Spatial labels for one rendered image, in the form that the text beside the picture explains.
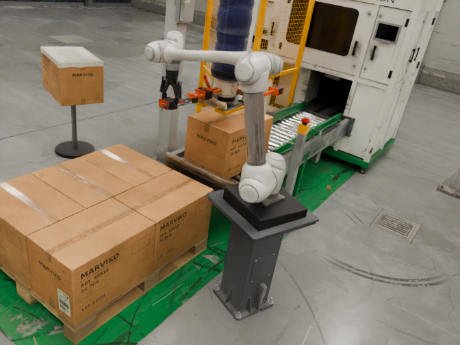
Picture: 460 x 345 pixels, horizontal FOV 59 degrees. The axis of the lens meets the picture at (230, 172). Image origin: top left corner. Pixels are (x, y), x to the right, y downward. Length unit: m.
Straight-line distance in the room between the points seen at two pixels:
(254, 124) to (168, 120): 2.23
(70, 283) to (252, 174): 1.08
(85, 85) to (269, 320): 2.64
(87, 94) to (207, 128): 1.50
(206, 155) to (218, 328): 1.23
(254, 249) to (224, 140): 0.87
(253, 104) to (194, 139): 1.19
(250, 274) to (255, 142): 0.92
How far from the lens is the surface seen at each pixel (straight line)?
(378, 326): 3.09
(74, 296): 2.37
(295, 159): 3.25
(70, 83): 4.05
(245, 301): 2.75
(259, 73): 1.93
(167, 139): 4.24
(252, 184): 2.06
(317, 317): 2.95
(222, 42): 2.82
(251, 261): 2.51
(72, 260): 2.30
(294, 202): 2.44
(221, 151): 2.96
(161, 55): 2.23
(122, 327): 2.68
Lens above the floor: 2.02
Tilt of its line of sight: 27 degrees down
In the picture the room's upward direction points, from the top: 9 degrees clockwise
